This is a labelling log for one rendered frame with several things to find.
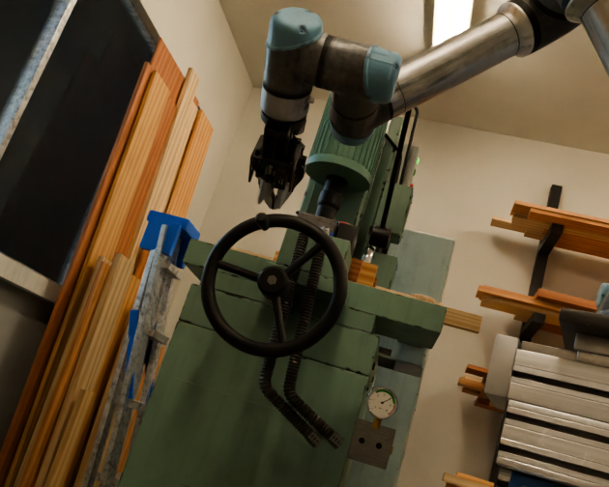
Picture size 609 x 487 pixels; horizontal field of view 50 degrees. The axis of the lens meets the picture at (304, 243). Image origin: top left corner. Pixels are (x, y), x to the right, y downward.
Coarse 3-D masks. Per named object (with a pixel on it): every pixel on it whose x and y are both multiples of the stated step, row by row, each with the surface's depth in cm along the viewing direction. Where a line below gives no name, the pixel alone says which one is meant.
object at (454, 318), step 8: (448, 312) 156; (456, 312) 156; (464, 312) 156; (448, 320) 156; (456, 320) 155; (464, 320) 155; (472, 320) 155; (480, 320) 155; (456, 328) 156; (464, 328) 155; (472, 328) 154
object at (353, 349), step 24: (192, 288) 148; (192, 312) 146; (240, 312) 145; (264, 312) 144; (264, 336) 143; (288, 336) 142; (336, 336) 141; (360, 336) 141; (336, 360) 140; (360, 360) 139
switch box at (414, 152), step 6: (414, 150) 201; (402, 156) 201; (414, 156) 200; (402, 162) 200; (408, 162) 200; (414, 162) 200; (408, 168) 199; (414, 168) 201; (408, 174) 199; (390, 180) 199; (408, 180) 198
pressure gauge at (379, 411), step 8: (376, 392) 131; (384, 392) 130; (392, 392) 130; (368, 400) 130; (376, 400) 130; (384, 400) 130; (392, 400) 130; (368, 408) 130; (376, 408) 130; (384, 408) 130; (392, 408) 129; (376, 416) 129; (384, 416) 129; (376, 424) 131
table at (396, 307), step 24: (192, 240) 151; (192, 264) 150; (240, 264) 148; (264, 264) 148; (360, 288) 144; (384, 312) 142; (408, 312) 141; (432, 312) 141; (408, 336) 153; (432, 336) 145
